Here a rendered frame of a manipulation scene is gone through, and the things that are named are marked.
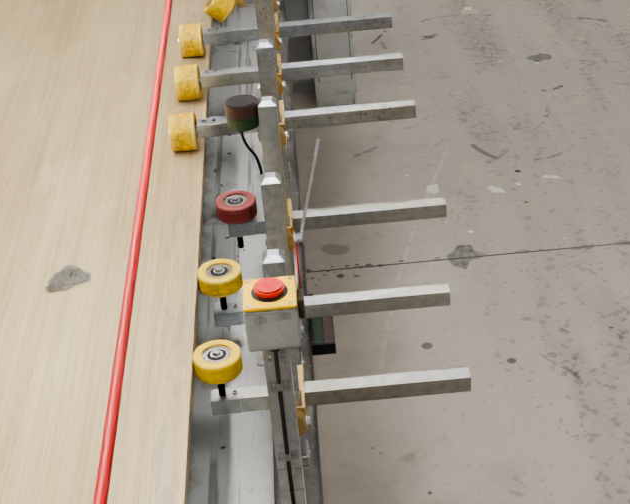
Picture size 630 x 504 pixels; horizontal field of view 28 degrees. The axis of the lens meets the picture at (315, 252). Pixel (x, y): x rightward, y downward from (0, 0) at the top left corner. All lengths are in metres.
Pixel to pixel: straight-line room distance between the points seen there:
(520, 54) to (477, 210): 1.25
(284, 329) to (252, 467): 0.68
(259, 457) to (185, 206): 0.53
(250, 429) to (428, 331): 1.34
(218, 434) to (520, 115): 2.67
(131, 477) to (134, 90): 1.35
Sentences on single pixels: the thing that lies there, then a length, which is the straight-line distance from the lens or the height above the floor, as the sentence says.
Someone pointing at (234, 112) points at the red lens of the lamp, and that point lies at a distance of 2.32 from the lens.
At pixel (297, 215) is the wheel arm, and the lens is 2.49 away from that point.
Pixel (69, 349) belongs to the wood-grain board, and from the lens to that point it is 2.15.
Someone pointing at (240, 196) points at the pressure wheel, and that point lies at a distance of 2.49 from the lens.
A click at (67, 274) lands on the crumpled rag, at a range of 2.32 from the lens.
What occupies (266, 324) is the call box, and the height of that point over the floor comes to 1.19.
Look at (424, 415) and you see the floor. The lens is 3.31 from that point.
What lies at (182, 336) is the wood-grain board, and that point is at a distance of 2.12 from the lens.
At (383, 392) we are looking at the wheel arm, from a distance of 2.11.
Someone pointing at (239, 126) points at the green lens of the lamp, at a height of 1.10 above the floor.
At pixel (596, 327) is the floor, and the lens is 3.63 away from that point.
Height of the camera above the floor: 2.13
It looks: 32 degrees down
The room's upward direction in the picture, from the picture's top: 5 degrees counter-clockwise
